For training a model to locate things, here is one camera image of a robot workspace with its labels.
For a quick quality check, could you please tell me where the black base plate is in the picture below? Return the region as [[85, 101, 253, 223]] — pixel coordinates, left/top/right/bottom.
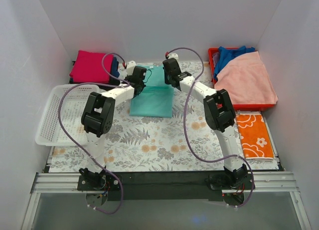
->
[[77, 171, 254, 202]]

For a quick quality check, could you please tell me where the white plastic basket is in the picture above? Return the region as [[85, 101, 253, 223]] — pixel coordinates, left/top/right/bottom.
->
[[35, 84, 100, 147]]

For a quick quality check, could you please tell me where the floral table mat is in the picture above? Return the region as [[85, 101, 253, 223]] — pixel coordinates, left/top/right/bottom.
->
[[48, 61, 280, 173]]

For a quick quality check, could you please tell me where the blue folded t shirt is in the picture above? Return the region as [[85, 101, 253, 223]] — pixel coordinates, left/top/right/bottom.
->
[[110, 57, 120, 81]]

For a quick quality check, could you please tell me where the pink towel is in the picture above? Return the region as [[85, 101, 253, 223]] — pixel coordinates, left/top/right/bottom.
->
[[214, 51, 278, 105]]

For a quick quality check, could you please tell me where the teal t shirt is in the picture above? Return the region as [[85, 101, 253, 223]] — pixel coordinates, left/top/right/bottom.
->
[[130, 65, 174, 118]]

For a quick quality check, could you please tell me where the purple cable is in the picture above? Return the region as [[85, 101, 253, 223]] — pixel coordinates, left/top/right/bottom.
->
[[57, 52, 125, 215], [164, 47, 256, 209]]

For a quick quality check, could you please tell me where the black folded t shirt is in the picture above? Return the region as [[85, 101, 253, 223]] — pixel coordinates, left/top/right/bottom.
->
[[69, 77, 120, 86]]

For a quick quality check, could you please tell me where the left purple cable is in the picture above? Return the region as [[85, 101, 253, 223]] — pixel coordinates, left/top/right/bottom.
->
[[57, 52, 125, 215]]

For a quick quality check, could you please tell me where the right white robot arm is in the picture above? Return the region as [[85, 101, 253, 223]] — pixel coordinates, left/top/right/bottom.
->
[[162, 58, 248, 189]]

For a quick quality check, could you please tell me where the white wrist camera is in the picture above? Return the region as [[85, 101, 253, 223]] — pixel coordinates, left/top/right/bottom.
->
[[165, 52, 179, 60], [122, 60, 136, 71]]

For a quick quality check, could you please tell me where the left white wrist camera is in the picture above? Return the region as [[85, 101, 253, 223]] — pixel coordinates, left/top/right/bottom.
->
[[122, 60, 136, 71]]

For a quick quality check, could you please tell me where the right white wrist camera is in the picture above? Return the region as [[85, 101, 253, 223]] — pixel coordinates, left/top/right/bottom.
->
[[165, 52, 179, 60]]

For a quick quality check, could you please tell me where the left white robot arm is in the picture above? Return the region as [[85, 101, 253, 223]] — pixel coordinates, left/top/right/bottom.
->
[[79, 66, 147, 190]]

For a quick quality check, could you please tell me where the orange floral towel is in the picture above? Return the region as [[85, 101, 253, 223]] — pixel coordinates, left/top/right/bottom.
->
[[236, 112, 275, 161]]

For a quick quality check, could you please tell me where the red plastic tray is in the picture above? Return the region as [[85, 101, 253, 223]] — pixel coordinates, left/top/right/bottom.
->
[[208, 47, 275, 111]]

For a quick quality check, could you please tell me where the magenta folded t shirt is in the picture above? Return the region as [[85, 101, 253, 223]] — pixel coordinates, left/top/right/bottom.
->
[[69, 50, 114, 84]]

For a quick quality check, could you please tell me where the blue crumpled t shirt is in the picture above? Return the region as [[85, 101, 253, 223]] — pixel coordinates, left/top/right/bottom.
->
[[213, 46, 256, 82]]

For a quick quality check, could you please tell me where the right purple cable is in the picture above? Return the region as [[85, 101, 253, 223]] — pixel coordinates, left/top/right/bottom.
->
[[164, 47, 256, 209]]

